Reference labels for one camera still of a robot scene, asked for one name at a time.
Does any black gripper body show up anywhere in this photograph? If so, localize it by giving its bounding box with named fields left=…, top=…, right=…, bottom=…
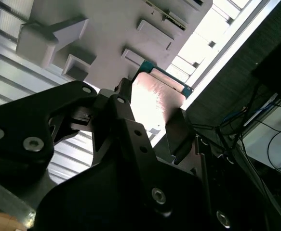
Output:
left=34, top=146, right=230, bottom=231

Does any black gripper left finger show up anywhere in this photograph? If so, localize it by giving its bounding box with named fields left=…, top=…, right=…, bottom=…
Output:
left=0, top=77, right=174, bottom=217

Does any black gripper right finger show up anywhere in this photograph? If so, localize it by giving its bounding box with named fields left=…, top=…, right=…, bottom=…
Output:
left=165, top=108, right=215, bottom=231

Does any silver CPU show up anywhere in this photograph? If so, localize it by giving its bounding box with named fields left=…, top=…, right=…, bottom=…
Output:
left=130, top=60, right=194, bottom=128

